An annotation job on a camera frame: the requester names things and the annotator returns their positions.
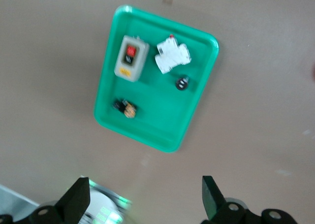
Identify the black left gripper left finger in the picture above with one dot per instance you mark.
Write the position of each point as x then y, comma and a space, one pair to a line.
73, 199

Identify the green plastic tray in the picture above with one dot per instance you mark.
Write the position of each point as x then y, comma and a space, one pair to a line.
152, 115

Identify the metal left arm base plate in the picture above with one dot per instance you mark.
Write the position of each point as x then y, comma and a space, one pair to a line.
124, 201

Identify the grey push button switch box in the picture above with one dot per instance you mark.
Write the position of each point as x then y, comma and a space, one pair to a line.
131, 59

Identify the black round knob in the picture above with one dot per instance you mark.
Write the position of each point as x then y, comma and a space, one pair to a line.
182, 83

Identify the white circuit breaker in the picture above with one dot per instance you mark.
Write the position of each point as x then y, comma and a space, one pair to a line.
172, 55

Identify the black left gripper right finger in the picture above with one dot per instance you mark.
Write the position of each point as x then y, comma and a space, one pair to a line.
214, 204

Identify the black copper coil component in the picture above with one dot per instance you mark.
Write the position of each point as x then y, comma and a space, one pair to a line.
126, 108

